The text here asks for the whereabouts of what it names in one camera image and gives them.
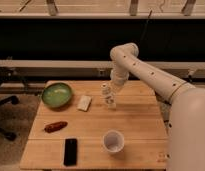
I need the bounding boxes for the black smartphone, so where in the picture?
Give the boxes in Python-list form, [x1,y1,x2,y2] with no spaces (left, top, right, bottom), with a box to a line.
[64,138,77,166]

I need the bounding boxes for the small clear plastic bottle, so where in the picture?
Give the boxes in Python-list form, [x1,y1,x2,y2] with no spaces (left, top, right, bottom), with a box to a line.
[101,83,116,109]

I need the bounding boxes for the white rectangular sponge block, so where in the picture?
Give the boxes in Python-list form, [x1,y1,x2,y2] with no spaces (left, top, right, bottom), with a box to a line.
[77,95,92,111]

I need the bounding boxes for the wooden table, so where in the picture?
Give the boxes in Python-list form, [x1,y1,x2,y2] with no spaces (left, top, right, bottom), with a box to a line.
[20,81,167,170]

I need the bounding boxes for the black hanging cable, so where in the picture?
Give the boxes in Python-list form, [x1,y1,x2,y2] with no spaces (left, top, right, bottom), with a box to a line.
[138,9,153,46]

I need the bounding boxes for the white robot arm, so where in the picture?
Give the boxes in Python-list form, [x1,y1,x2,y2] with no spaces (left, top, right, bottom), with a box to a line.
[110,43,205,171]

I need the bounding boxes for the white paper cup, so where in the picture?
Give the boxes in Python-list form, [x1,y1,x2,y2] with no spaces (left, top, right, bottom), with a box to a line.
[103,130,125,154]

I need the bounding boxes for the brown sausage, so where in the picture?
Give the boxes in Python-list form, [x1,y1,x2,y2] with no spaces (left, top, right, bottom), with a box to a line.
[44,121,68,133]

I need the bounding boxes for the green ceramic bowl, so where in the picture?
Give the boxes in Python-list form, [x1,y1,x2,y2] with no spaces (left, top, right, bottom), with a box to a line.
[41,82,73,108]

